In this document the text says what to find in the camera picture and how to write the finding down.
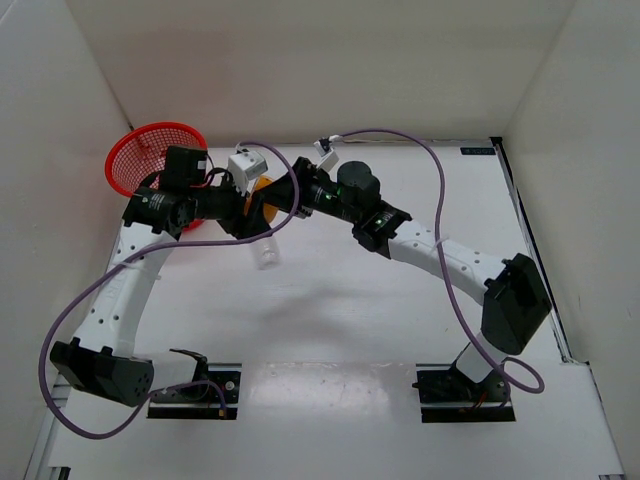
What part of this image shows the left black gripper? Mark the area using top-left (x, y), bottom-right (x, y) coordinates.
top-left (189, 169), bottom-right (274, 244)

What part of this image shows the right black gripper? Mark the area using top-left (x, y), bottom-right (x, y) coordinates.
top-left (261, 158), bottom-right (360, 225)

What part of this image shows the orange plastic bottle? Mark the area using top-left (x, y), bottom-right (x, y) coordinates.
top-left (244, 175), bottom-right (278, 224)

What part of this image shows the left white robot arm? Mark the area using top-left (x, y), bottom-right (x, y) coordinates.
top-left (40, 145), bottom-right (270, 407)

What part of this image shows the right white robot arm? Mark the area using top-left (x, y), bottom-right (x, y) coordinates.
top-left (251, 157), bottom-right (551, 400)

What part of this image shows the red mesh plastic bin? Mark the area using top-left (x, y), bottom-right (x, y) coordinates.
top-left (104, 120), bottom-right (209, 234)

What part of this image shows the clear plastic bottle white cap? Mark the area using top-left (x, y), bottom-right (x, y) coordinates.
top-left (249, 236), bottom-right (281, 270)

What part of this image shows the small dark table label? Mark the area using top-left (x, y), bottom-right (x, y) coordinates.
top-left (460, 147), bottom-right (496, 156)

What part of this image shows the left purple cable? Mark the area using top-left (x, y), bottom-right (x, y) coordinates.
top-left (38, 140), bottom-right (301, 441)

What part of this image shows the purple cable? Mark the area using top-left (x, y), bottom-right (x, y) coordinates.
top-left (327, 128), bottom-right (545, 407)
top-left (38, 140), bottom-right (301, 441)

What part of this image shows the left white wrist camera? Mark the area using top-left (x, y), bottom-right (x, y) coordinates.
top-left (227, 148), bottom-right (268, 194)

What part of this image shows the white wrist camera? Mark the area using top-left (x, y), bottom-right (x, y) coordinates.
top-left (227, 148), bottom-right (268, 194)
top-left (314, 135), bottom-right (343, 173)

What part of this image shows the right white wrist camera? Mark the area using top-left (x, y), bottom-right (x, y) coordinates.
top-left (314, 135), bottom-right (343, 173)

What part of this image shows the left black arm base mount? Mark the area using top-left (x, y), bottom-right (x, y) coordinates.
top-left (146, 363), bottom-right (242, 421)

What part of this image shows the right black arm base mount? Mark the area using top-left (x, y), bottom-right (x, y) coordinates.
top-left (412, 365), bottom-right (516, 424)

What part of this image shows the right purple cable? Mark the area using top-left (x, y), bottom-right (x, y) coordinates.
top-left (327, 128), bottom-right (545, 407)

